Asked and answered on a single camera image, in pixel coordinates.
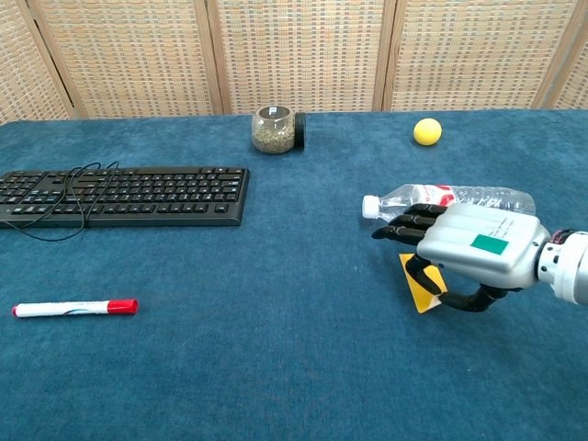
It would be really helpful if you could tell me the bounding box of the right black-fingered silver robot hand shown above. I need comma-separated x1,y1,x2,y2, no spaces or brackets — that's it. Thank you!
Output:
370,201,551,313

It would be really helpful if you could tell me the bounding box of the yellow rectangular card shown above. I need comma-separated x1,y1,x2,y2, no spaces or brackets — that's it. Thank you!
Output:
398,252,449,315

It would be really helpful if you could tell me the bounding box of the clear plastic water bottle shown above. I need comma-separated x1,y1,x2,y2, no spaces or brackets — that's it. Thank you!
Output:
361,183,537,221

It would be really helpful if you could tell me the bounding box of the yellow ball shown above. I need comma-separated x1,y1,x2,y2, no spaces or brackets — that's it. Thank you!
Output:
413,118,444,147

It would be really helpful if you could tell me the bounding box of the blue carpet table cover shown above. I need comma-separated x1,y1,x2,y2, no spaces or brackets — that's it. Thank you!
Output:
0,108,588,441

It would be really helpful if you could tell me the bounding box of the glass jar with black lid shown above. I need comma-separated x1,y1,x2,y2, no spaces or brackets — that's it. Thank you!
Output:
250,105,307,155

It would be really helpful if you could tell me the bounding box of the woven bamboo folding screen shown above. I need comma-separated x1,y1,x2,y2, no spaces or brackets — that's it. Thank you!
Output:
0,0,588,125

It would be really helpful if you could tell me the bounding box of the black computer keyboard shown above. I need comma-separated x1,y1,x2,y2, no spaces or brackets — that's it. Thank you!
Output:
0,165,251,230

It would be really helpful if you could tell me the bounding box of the red-capped white marker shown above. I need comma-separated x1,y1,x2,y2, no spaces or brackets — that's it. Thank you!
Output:
11,299,140,319

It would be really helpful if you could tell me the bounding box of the black keyboard USB cable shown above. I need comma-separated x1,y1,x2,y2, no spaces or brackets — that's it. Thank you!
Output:
0,161,121,243

